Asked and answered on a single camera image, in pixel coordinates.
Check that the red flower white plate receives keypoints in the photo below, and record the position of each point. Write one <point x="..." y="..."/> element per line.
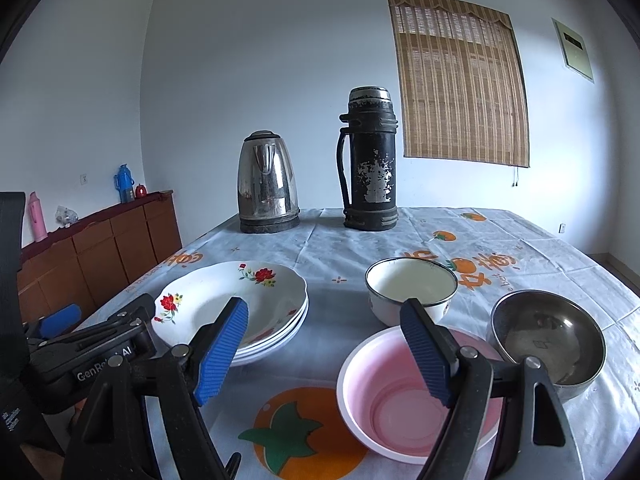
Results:
<point x="210" y="290"/>

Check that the clear glass items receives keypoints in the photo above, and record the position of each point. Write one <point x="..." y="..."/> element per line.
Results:
<point x="66" y="214"/>

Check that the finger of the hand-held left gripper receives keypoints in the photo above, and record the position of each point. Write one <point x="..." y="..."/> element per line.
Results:
<point x="120" y="322"/>
<point x="60" y="321"/>

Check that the stainless steel electric kettle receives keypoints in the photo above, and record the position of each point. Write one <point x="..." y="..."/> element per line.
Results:
<point x="267" y="185"/>

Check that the small red jar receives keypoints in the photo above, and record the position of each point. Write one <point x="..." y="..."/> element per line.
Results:
<point x="140" y="191"/>

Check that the bamboo window blind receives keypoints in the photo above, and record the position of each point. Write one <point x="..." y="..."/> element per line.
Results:
<point x="460" y="85"/>

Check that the blue thermos jug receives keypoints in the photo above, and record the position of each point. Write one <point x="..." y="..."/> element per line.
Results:
<point x="124" y="185"/>

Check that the stainless steel bowl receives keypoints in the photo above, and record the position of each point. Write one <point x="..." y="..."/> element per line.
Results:
<point x="550" y="330"/>

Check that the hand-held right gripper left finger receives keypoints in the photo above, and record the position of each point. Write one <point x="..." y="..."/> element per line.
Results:
<point x="222" y="350"/>

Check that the orange print white tablecloth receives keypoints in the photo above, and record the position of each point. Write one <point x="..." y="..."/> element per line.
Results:
<point x="325" y="260"/>

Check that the brown wooden cabinet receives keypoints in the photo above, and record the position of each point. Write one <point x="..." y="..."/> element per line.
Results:
<point x="100" y="255"/>

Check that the worn black thermos flask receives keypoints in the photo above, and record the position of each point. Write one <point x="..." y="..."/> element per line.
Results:
<point x="372" y="160"/>

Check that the pink flower white plate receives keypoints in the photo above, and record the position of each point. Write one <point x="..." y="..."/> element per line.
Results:
<point x="300" y="310"/>

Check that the white enamel bowl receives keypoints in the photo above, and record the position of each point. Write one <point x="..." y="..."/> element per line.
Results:
<point x="410" y="280"/>

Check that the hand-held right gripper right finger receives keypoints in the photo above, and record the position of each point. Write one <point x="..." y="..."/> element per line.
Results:
<point x="425" y="350"/>

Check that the framed wall panel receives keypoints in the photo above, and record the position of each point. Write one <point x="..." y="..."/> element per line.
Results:
<point x="574" y="50"/>

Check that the red plastic bowl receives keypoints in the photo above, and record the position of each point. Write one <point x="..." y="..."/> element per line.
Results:
<point x="385" y="410"/>

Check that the pink thermos bottle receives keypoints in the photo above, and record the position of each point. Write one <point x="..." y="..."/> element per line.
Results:
<point x="37" y="217"/>

